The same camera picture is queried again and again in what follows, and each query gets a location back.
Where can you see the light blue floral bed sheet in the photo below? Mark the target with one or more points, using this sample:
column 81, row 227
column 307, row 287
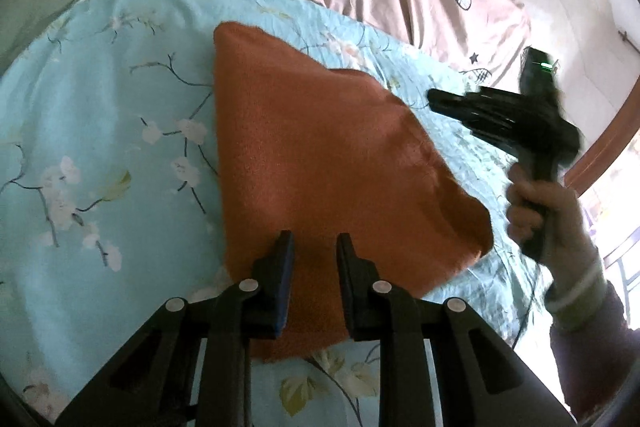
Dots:
column 110, row 117

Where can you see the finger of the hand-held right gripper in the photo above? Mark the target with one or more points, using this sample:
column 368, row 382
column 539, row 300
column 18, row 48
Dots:
column 457, row 106

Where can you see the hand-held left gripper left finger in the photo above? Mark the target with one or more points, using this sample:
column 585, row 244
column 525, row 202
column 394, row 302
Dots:
column 283, row 287

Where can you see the person's right hand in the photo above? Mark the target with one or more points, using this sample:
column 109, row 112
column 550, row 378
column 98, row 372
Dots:
column 547, row 217

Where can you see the wooden window frame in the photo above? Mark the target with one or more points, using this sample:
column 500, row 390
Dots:
column 607, row 147

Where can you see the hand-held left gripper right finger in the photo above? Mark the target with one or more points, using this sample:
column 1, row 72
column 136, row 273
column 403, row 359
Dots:
column 348, row 287

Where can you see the orange knit sweater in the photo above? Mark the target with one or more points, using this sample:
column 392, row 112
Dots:
column 320, row 167

